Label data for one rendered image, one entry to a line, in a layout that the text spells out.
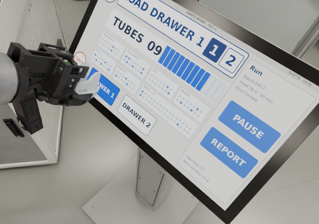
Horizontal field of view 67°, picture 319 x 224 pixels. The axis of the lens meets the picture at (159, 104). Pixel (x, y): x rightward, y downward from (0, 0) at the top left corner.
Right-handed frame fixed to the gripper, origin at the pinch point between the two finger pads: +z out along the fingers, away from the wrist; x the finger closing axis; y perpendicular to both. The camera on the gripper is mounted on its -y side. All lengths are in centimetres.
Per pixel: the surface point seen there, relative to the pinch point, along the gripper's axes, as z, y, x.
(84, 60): 2.5, 3.2, 7.6
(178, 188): 86, -56, -22
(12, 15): 15, -6, 56
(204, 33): 2.5, 22.2, -14.5
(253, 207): 106, -44, -61
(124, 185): 70, -69, 2
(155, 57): 2.5, 13.3, -8.3
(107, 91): 2.5, 0.8, -2.0
